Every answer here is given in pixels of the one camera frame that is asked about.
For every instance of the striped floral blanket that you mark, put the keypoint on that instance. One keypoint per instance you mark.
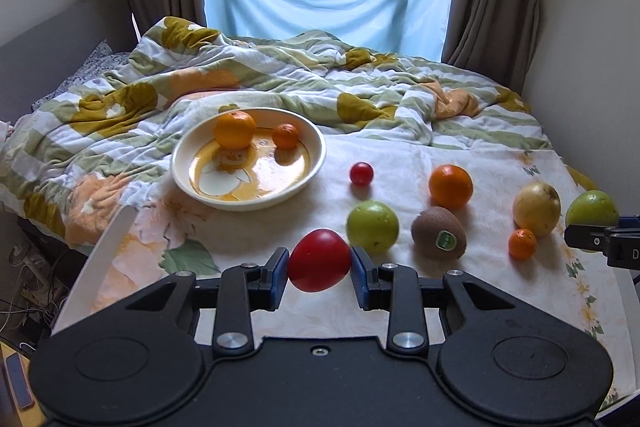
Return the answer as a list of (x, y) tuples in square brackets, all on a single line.
[(150, 82)]

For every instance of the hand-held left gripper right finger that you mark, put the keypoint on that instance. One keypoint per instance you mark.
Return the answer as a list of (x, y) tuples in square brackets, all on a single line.
[(361, 279)]

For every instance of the large orange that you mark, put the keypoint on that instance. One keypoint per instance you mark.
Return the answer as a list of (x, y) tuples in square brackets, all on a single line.
[(451, 187), (235, 129)]

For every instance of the green apple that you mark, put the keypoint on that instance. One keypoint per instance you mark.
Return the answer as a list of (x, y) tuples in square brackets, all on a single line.
[(372, 227), (592, 207)]

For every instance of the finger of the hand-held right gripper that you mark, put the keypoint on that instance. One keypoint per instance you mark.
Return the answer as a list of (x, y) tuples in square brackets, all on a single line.
[(585, 237), (630, 222)]

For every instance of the large red tomato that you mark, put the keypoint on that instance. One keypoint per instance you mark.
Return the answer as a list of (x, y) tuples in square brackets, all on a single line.
[(317, 259)]

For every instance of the grey speckled pillow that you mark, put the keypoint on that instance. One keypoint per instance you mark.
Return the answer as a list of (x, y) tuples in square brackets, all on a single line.
[(87, 69)]

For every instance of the small mandarin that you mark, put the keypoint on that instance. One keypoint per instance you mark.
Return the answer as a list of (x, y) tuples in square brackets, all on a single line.
[(522, 244), (285, 136)]

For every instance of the white plastic strip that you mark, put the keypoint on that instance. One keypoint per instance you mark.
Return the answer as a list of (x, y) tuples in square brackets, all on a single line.
[(102, 257)]

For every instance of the yellow pear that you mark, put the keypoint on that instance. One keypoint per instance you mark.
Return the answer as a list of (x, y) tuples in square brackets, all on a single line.
[(536, 209)]

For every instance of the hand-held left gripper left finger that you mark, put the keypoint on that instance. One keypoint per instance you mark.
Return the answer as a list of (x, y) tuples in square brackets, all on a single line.
[(281, 279)]

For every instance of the white bowl with yellow print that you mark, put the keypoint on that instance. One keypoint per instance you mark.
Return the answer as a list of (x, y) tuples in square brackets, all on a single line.
[(225, 187)]

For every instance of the brown kiwi with green sticker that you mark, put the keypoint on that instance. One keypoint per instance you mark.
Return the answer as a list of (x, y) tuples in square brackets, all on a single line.
[(432, 229)]

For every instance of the red cherry tomato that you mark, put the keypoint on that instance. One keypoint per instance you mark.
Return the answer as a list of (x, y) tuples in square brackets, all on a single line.
[(361, 173)]

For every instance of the smartphone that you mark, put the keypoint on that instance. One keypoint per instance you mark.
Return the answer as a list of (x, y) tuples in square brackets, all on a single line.
[(19, 379)]

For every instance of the grey headboard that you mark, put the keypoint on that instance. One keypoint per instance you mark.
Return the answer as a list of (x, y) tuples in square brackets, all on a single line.
[(55, 37)]

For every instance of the pale floral bed sheet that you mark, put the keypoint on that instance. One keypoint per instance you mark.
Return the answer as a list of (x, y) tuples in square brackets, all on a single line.
[(500, 297)]

